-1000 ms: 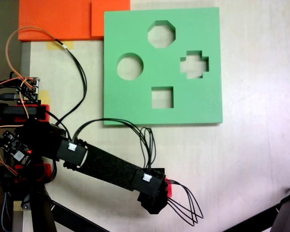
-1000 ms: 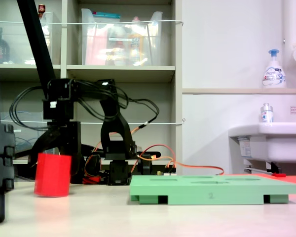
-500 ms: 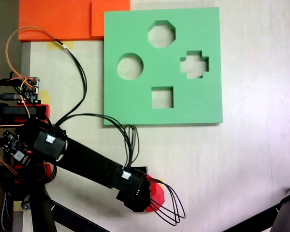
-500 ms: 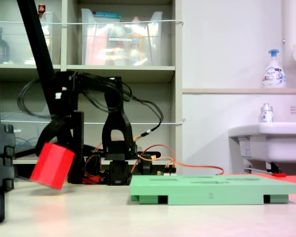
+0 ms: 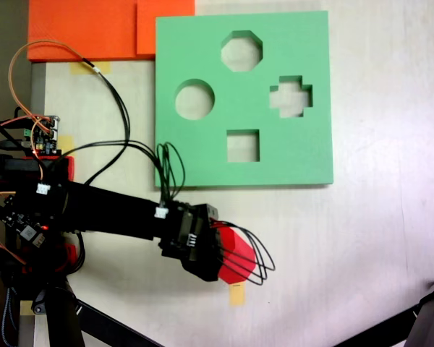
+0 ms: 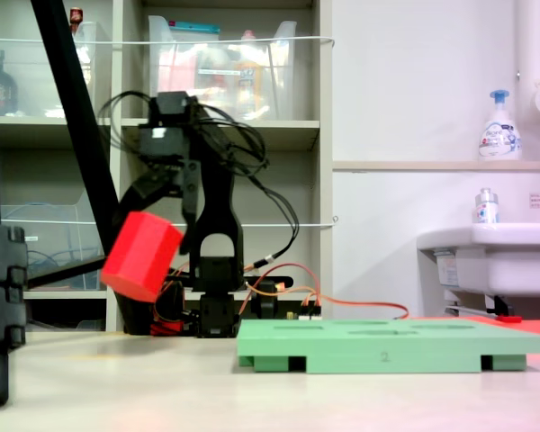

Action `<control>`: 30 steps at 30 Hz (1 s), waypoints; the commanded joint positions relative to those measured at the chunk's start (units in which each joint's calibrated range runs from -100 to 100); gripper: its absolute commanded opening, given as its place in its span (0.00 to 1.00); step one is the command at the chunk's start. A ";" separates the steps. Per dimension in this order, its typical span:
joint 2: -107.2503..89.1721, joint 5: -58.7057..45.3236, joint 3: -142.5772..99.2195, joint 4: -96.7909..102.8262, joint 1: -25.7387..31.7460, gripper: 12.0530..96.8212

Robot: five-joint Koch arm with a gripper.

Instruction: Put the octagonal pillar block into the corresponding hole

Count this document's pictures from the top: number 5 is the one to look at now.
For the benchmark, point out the small yellow tape piece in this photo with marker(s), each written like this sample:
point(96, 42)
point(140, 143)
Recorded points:
point(68, 140)
point(26, 307)

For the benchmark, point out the black power converter board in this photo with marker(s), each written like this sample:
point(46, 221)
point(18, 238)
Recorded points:
point(25, 224)

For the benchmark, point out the large flat orange block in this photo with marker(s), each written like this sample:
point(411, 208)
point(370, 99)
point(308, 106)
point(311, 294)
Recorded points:
point(79, 29)

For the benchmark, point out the black table clamp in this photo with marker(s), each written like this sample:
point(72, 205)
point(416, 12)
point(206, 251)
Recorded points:
point(18, 165)
point(3, 265)

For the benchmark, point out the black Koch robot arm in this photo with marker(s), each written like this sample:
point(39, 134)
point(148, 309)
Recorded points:
point(112, 213)

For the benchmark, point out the long yellow tape marker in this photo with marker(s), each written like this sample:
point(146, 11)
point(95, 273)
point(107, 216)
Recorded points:
point(237, 296)

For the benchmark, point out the green shape sorter board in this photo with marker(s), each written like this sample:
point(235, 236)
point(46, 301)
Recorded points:
point(293, 152)

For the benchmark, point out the wide yellow tape strip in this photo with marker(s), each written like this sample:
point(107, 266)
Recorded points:
point(77, 68)

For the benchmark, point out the red octagonal pillar block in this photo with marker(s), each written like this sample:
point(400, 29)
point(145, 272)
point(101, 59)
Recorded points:
point(235, 242)

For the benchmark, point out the thick black tripod leg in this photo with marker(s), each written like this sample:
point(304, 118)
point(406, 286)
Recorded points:
point(63, 318)

